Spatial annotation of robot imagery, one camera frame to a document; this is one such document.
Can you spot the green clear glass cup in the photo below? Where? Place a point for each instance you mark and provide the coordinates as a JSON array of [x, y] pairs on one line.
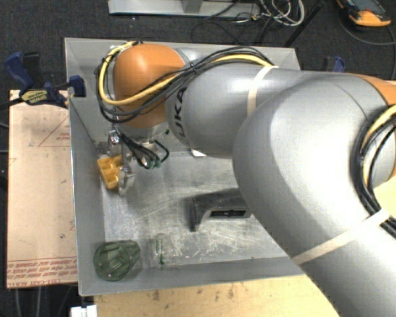
[[116, 260]]

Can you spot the brown cardboard board, red print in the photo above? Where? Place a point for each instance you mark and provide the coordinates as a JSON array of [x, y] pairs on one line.
[[39, 177]]

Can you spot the grey metal bin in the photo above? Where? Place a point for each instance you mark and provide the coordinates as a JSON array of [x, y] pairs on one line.
[[158, 210]]

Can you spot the black stapler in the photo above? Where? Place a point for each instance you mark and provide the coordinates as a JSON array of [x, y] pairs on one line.
[[217, 206]]

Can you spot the yellow toy block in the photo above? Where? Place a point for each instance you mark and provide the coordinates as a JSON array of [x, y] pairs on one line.
[[109, 172]]

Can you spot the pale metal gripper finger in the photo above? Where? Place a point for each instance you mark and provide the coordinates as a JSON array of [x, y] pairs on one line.
[[126, 178], [114, 139]]

